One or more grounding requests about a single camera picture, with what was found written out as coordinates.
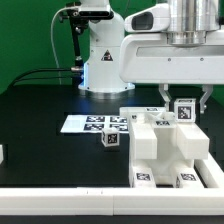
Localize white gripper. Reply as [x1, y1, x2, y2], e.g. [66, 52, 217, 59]
[120, 2, 224, 114]

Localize white chair back frame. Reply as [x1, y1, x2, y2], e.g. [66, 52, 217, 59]
[120, 107, 210, 160]

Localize white chair seat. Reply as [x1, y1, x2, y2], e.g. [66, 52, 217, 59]
[129, 147, 194, 188]

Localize white marker base sheet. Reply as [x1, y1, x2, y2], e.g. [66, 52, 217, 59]
[61, 115, 128, 134]

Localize white block left edge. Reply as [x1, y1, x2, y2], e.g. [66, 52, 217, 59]
[0, 145, 4, 164]

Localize white L-shaped wall fence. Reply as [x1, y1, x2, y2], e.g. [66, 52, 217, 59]
[0, 157, 224, 216]

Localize black camera on stand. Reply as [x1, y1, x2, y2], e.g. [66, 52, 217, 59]
[59, 0, 114, 23]

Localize black cables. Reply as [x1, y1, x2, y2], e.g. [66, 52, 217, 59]
[7, 68, 84, 94]

